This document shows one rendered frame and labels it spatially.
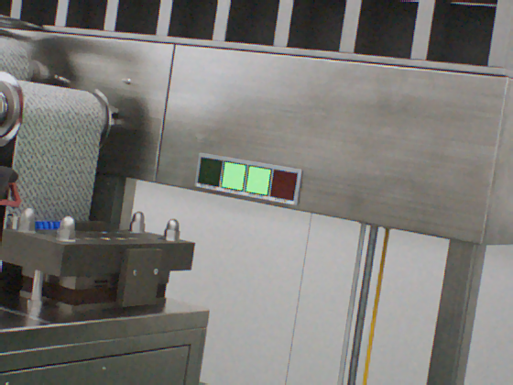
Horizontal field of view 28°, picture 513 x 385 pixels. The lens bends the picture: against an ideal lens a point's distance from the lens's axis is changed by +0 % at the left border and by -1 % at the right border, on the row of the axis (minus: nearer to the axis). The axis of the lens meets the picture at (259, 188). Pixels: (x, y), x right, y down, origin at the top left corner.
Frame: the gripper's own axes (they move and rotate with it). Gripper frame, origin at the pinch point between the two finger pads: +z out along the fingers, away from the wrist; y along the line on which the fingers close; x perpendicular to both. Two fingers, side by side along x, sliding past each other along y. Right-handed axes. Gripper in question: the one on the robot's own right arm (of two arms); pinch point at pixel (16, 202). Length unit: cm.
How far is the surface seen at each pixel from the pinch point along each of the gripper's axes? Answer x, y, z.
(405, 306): 80, -31, 255
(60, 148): 14.5, 0.3, 3.6
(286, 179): 24, 42, 21
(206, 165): 24.3, 22.8, 20.9
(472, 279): 20, 77, 42
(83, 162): 15.7, 0.3, 11.6
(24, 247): -9.0, 10.2, -2.4
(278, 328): 58, -91, 266
